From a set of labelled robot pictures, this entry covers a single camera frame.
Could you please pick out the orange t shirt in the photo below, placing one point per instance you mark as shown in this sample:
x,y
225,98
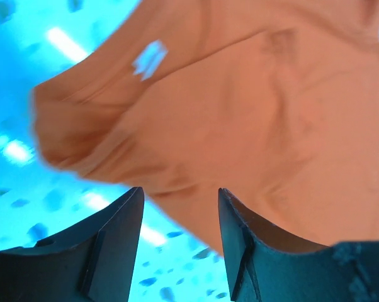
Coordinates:
x,y
277,101

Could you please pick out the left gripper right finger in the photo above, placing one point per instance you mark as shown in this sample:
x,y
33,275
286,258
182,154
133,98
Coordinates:
x,y
264,262

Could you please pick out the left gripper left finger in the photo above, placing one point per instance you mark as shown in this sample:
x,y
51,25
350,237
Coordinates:
x,y
92,260

